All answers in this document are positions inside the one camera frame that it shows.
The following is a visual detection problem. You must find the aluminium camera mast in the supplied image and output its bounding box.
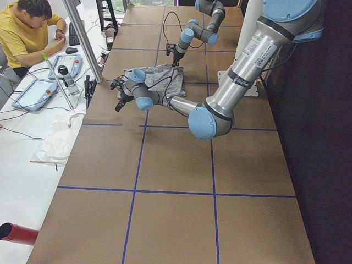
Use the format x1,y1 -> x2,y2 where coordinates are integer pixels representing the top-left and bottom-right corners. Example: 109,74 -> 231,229
63,0 -> 103,84

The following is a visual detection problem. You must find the navy white striped polo shirt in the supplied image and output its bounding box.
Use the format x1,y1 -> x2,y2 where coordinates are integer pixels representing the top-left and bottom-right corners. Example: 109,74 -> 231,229
117,63 -> 188,100

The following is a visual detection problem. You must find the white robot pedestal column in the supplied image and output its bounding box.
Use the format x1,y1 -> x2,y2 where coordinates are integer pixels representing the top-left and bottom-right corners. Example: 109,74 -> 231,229
218,0 -> 263,97

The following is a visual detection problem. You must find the far teach pendant tablet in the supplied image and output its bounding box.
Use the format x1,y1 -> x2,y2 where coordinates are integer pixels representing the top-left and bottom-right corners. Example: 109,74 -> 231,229
52,54 -> 83,79

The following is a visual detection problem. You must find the teach pendant tablet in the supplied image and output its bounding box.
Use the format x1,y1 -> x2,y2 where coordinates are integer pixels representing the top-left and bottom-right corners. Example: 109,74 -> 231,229
12,78 -> 58,111
52,54 -> 83,79

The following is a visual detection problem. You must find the near teach pendant tablet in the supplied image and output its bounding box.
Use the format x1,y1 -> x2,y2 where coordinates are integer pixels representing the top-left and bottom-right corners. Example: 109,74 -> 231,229
12,78 -> 58,111

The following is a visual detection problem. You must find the silver metal rod tool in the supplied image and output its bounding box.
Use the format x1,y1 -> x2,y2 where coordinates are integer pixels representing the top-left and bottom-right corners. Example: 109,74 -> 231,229
42,53 -> 74,112

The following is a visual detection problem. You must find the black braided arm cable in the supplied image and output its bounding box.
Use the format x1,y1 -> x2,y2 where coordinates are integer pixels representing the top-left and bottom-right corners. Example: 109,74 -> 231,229
148,76 -> 174,104

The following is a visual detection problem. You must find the black keyboard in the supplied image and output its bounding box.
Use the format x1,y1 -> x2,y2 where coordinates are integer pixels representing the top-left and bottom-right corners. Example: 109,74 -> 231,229
69,22 -> 80,46

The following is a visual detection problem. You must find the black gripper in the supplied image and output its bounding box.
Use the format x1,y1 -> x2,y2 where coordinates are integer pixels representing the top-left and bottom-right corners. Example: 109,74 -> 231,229
109,77 -> 133,112
166,43 -> 185,67

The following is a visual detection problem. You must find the red cylinder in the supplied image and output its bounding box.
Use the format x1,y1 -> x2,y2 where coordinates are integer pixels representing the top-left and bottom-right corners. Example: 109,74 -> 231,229
1,222 -> 39,245

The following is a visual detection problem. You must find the black computer mouse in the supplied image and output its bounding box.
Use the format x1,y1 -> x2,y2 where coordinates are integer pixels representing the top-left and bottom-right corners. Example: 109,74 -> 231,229
65,47 -> 78,54

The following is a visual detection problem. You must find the person in yellow shirt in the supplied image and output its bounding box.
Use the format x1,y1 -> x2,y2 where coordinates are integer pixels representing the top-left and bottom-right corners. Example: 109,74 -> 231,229
1,0 -> 67,79

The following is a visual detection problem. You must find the clear plastic bag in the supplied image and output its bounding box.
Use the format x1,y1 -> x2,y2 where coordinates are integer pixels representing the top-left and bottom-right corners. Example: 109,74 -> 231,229
30,110 -> 86,166

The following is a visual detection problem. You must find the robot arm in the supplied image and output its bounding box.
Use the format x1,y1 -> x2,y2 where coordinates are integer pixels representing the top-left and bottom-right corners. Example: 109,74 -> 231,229
110,1 -> 325,140
166,0 -> 226,67

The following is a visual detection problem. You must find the clear water bottle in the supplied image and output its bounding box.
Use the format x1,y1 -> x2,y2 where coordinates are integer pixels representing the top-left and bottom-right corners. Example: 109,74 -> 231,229
57,65 -> 80,95

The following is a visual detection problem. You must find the black folded tripod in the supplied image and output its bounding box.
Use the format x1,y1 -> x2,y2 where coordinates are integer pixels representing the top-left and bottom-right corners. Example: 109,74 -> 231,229
84,75 -> 97,111

